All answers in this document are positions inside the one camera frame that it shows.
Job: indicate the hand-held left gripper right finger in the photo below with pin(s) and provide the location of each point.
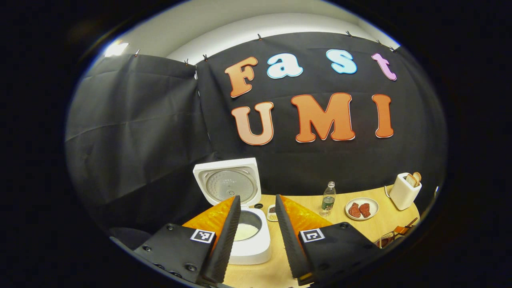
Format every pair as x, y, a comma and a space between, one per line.
288, 240

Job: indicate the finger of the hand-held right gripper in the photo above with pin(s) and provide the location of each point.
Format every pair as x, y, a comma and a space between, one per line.
401, 230

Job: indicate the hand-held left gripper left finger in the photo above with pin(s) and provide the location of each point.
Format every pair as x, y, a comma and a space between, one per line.
228, 240

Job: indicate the brown wooden spoon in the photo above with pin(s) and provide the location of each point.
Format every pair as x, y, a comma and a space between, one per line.
412, 222

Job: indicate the white rice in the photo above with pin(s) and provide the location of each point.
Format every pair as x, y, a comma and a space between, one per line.
246, 232

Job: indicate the white rice cooker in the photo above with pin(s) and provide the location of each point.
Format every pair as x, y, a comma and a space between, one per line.
228, 182

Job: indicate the white divided bean dish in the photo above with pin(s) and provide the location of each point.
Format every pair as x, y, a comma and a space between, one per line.
272, 214

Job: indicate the white toaster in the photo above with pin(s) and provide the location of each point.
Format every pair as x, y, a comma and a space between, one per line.
402, 196

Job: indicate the white round plate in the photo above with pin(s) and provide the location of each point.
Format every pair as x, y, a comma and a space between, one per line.
362, 219

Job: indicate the red meat piece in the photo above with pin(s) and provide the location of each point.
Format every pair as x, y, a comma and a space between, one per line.
354, 210
364, 210

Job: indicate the toasted bread slice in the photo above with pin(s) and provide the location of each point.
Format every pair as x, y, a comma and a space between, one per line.
411, 180
418, 176

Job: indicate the clear plastic water bottle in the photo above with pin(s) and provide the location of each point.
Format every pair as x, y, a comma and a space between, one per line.
328, 202

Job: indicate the black backdrop cloth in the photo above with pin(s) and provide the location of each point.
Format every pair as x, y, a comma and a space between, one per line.
140, 132

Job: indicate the ceiling light strip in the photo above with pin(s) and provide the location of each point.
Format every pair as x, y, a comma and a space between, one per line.
116, 48

